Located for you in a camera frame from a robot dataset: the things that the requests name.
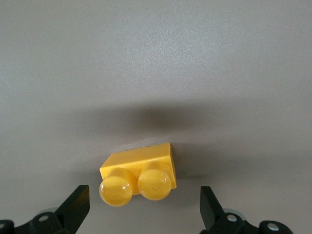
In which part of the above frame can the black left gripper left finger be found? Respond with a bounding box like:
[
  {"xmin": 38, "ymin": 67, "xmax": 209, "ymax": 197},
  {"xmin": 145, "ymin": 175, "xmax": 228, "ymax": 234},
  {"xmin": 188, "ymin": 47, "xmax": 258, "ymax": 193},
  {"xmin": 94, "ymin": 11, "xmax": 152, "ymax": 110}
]
[{"xmin": 0, "ymin": 185, "xmax": 91, "ymax": 234}]

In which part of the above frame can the yellow two-stud block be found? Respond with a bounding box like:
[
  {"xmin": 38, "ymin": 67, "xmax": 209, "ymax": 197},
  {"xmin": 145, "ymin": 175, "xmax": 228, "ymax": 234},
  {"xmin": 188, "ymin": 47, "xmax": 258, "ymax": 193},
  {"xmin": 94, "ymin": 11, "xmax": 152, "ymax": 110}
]
[{"xmin": 98, "ymin": 142, "xmax": 177, "ymax": 208}]

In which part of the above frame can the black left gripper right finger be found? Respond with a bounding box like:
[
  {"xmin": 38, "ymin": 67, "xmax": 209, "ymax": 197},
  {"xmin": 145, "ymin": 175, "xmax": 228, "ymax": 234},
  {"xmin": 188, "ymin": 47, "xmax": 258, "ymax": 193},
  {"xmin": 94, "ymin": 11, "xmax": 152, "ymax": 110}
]
[{"xmin": 199, "ymin": 186, "xmax": 293, "ymax": 234}]

